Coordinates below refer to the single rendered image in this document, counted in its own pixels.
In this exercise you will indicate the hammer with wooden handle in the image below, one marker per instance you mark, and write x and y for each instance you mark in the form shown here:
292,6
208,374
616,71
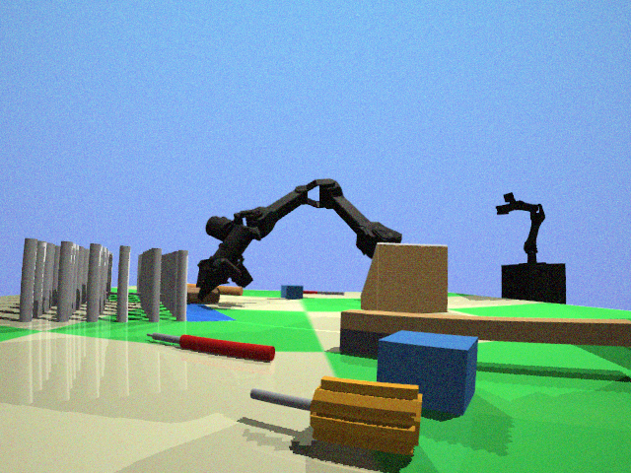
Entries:
225,290

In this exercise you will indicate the blue box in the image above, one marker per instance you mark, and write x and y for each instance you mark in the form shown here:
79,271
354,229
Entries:
291,292
443,366

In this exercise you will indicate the brown long flat bar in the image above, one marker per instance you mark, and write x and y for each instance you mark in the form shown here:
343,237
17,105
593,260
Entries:
361,330

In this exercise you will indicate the red-handled screwdriver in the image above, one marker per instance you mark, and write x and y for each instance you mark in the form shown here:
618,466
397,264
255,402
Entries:
222,347

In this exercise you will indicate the blue flat strip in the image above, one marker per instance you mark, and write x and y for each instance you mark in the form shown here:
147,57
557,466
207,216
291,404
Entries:
201,312

